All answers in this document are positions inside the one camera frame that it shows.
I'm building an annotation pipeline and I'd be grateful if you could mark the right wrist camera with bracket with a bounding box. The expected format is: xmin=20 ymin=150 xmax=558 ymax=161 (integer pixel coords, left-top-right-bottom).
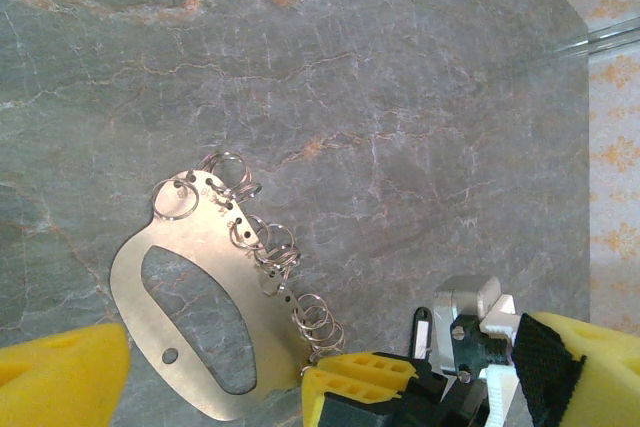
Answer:
xmin=432 ymin=274 xmax=519 ymax=373

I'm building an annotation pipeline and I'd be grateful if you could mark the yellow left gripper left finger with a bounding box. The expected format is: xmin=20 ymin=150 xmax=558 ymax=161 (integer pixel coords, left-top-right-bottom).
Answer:
xmin=0 ymin=322 xmax=132 ymax=427

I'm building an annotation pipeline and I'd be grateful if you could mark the metal key plate with rings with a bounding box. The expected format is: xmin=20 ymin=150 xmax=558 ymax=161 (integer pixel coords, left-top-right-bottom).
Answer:
xmin=108 ymin=150 xmax=347 ymax=422

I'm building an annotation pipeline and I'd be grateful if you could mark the aluminium frame post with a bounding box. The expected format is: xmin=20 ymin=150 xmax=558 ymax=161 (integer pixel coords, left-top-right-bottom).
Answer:
xmin=549 ymin=16 xmax=640 ymax=56

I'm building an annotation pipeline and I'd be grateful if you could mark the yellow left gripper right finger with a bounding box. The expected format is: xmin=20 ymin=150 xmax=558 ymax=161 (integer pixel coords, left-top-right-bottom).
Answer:
xmin=512 ymin=311 xmax=640 ymax=427

